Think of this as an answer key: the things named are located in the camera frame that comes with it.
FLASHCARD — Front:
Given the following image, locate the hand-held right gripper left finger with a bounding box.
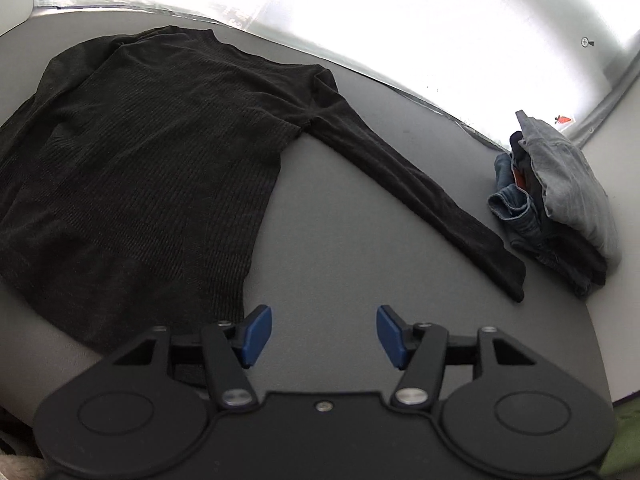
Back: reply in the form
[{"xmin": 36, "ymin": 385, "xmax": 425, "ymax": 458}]
[{"xmin": 109, "ymin": 304, "xmax": 273, "ymax": 409}]

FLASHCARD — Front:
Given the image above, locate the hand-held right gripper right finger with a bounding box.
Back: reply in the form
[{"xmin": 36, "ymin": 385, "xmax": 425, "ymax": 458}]
[{"xmin": 376, "ymin": 304, "xmax": 540, "ymax": 409}]

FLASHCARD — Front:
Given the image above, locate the black ribbed sweater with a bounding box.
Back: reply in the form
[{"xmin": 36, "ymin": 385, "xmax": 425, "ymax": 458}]
[{"xmin": 0, "ymin": 25, "xmax": 527, "ymax": 357}]

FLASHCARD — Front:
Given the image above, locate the dark folded garment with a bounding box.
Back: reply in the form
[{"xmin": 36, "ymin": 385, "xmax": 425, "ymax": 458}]
[{"xmin": 537, "ymin": 210, "xmax": 609, "ymax": 287}]

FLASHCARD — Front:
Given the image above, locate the grey folded garment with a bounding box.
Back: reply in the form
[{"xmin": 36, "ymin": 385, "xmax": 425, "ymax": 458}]
[{"xmin": 515, "ymin": 109, "xmax": 624, "ymax": 267}]

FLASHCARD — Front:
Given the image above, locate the green cloth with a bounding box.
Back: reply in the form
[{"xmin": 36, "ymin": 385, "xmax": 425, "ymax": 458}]
[{"xmin": 597, "ymin": 399, "xmax": 640, "ymax": 479}]

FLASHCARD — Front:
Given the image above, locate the beige plush cloth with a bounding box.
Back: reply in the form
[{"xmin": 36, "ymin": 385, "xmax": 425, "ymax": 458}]
[{"xmin": 0, "ymin": 407, "xmax": 57, "ymax": 480}]

